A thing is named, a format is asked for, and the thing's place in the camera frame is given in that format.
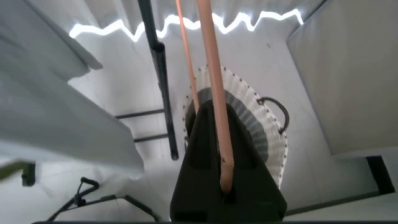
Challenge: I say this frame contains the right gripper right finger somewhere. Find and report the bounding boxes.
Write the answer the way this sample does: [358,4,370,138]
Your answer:
[223,103,289,222]

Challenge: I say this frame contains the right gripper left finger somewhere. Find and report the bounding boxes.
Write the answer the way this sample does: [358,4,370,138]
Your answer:
[169,99,225,222]

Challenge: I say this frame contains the pink clothes hanger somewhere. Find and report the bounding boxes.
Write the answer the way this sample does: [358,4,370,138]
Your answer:
[175,0,235,195]

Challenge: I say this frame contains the pale grey shorts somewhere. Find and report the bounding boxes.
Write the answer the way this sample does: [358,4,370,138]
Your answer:
[0,0,146,182]

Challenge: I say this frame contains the white laundry basket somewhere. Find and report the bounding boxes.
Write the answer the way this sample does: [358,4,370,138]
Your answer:
[182,64,290,190]

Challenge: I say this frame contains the black clothes rack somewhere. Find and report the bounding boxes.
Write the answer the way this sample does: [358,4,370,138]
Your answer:
[114,0,180,162]

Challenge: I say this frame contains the black cable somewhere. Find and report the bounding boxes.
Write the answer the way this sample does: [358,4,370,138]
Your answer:
[46,176,101,222]

